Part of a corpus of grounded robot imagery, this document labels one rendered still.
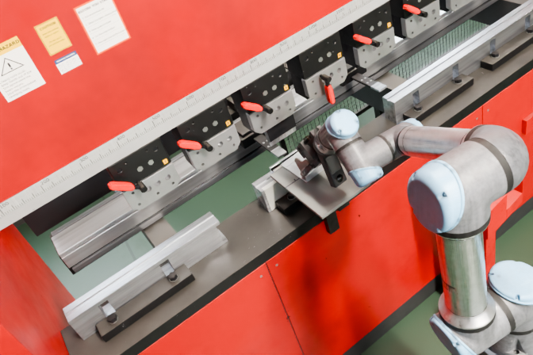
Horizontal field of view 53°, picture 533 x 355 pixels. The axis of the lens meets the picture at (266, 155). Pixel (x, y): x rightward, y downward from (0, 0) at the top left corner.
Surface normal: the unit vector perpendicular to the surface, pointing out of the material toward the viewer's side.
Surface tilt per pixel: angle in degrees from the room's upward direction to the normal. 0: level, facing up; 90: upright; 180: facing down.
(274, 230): 0
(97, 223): 0
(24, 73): 90
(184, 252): 90
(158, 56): 90
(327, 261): 90
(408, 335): 0
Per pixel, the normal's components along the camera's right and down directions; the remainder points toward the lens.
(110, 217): -0.26, -0.74
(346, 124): 0.18, -0.31
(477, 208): 0.42, 0.44
